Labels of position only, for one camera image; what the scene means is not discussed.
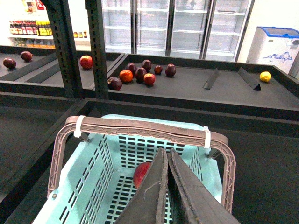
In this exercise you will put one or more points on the dark plum far back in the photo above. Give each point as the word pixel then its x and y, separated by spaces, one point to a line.
pixel 26 56

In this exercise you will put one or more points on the black triangular divider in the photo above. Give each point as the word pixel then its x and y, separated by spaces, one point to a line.
pixel 248 79

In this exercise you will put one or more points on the dark plum back right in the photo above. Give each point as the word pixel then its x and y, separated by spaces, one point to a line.
pixel 170 70

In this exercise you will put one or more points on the black shelf post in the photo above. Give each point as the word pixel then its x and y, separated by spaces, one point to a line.
pixel 60 21
pixel 97 42

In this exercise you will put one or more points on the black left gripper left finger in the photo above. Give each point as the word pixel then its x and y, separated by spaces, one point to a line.
pixel 148 204

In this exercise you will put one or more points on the black shelf post left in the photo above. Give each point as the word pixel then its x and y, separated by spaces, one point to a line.
pixel 60 21

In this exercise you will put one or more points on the dark plum far left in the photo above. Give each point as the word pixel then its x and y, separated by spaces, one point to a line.
pixel 9 63

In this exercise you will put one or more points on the dark plum middle cluster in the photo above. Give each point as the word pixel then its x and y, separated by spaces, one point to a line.
pixel 139 74

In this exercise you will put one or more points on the white blue chest freezer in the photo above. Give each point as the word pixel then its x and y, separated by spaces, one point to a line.
pixel 274 46

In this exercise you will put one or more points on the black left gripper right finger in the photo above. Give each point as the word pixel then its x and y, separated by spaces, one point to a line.
pixel 190 201

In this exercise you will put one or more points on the yellow lemon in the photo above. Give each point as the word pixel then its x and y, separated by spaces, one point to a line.
pixel 265 76

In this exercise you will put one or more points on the white zip tie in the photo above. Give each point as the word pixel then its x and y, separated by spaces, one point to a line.
pixel 77 133
pixel 207 137

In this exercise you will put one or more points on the dark plum behind orange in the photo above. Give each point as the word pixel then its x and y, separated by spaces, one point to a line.
pixel 131 67

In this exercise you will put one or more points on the lower black produce tray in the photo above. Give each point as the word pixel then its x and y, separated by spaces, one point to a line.
pixel 266 152

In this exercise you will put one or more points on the white zip tie left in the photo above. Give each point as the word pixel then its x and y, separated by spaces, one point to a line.
pixel 77 133

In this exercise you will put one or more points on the glass door display fridge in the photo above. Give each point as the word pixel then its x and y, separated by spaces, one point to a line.
pixel 196 29

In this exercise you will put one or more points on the black shelf post middle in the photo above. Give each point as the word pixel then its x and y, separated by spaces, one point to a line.
pixel 97 42

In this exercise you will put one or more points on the light blue plastic basket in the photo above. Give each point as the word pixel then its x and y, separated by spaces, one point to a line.
pixel 96 183

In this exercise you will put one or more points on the orange red fruit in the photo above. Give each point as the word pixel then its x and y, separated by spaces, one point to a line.
pixel 126 76

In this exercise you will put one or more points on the white zip tie right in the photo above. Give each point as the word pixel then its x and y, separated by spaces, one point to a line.
pixel 207 137

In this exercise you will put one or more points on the red apple in cluster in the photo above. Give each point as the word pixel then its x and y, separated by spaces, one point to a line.
pixel 149 79

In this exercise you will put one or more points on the left black produce tray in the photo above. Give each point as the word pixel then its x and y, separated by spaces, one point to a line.
pixel 40 76

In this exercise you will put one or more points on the black produce tray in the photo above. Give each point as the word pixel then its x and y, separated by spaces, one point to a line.
pixel 40 76
pixel 266 152
pixel 213 86

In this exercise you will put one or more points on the small dark red plum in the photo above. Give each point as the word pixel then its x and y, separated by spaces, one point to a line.
pixel 158 70

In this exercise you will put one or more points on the white shelf with bottles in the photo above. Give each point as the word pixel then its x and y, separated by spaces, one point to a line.
pixel 25 23

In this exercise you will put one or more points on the brown basket handle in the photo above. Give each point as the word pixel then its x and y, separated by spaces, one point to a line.
pixel 178 135

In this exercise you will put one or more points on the dark plum back left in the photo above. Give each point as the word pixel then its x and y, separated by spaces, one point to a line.
pixel 147 65

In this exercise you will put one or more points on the red apple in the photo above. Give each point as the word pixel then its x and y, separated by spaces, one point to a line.
pixel 149 79
pixel 140 173
pixel 86 62

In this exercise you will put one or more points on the upper black produce tray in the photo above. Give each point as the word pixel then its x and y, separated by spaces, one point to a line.
pixel 213 86

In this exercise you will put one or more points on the dark plum front left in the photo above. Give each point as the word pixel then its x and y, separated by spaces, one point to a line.
pixel 114 83

